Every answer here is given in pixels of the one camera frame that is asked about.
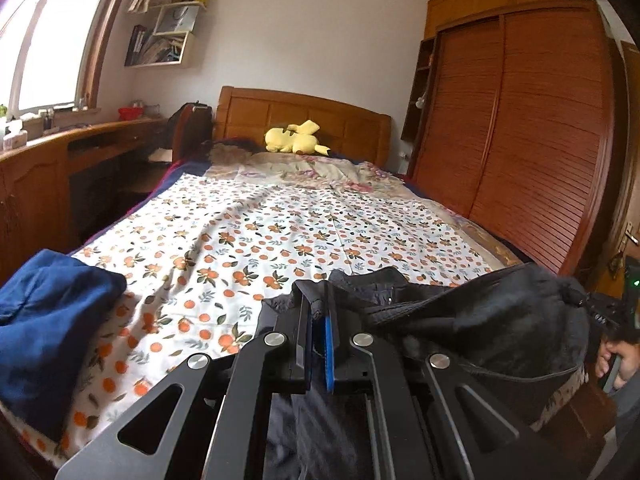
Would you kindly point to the yellow Pikachu plush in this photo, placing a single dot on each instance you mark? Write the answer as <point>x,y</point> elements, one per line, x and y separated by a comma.
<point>296,139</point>

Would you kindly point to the black jacket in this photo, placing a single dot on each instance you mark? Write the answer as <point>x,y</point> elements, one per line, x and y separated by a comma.
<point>431,382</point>

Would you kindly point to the floral quilt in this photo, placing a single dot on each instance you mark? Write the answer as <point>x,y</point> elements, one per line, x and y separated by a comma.
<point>244,162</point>

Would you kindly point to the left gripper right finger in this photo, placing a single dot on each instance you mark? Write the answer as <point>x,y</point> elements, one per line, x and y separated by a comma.
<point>331,335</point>

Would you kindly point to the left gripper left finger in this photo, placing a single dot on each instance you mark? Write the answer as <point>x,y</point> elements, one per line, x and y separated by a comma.
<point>302,369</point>

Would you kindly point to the wooden louvered wardrobe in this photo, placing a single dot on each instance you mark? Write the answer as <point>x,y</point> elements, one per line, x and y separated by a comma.
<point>523,128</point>

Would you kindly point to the person's right hand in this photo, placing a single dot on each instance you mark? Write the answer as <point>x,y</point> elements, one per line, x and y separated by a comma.
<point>629,353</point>

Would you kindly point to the folded blue garment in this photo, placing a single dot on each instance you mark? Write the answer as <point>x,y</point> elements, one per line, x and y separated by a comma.
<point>50,310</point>

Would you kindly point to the orange print bed sheet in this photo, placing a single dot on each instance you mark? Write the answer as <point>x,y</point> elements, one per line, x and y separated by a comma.
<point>200,257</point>

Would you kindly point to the wooden chair with bag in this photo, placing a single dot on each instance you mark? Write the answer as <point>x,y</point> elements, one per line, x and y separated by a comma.
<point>191,129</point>

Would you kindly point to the window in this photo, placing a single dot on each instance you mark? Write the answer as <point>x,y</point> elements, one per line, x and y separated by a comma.
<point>49,52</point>

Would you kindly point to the wooden door with handle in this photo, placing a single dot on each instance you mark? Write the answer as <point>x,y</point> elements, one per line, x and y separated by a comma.
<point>623,238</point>

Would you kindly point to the grey right sleeve forearm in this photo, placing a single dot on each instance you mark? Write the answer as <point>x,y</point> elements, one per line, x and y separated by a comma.
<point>627,404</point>

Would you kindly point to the long wooden desk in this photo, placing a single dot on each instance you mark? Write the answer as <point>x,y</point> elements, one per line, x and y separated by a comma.
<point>35,185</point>

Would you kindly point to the white wall shelf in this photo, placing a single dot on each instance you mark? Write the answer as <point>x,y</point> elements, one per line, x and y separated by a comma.
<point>164,33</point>

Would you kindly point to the red bowl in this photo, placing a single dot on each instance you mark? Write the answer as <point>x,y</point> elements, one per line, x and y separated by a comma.
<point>127,113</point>

